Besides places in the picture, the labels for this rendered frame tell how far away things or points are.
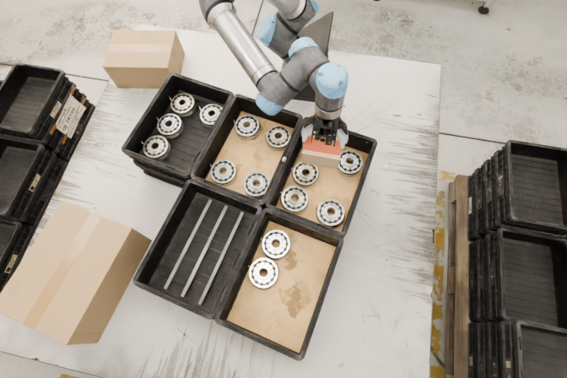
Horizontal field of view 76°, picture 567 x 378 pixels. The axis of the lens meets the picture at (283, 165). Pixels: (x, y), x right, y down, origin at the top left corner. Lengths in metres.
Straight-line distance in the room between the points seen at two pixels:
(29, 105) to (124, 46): 0.78
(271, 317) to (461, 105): 2.03
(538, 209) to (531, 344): 0.59
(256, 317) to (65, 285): 0.65
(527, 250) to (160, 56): 1.93
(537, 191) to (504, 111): 0.94
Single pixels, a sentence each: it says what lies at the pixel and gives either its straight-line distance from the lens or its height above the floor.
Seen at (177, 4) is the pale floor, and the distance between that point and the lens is 3.37.
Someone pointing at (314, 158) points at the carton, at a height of 1.11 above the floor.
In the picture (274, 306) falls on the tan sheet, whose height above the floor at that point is 0.83.
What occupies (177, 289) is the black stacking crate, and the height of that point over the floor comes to 0.83.
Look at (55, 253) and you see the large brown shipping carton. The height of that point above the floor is 0.90.
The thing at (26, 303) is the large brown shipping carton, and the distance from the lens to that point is 1.53.
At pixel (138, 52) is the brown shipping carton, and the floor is 0.86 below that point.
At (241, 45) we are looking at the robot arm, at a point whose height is 1.37.
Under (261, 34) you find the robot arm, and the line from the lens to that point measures 1.53.
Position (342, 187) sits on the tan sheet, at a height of 0.83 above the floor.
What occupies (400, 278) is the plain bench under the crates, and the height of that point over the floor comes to 0.70.
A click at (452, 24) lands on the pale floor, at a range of 3.28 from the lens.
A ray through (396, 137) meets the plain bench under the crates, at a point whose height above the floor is 0.70.
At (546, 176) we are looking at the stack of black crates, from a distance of 2.16.
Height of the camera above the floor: 2.15
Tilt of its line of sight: 66 degrees down
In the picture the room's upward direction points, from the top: 4 degrees counter-clockwise
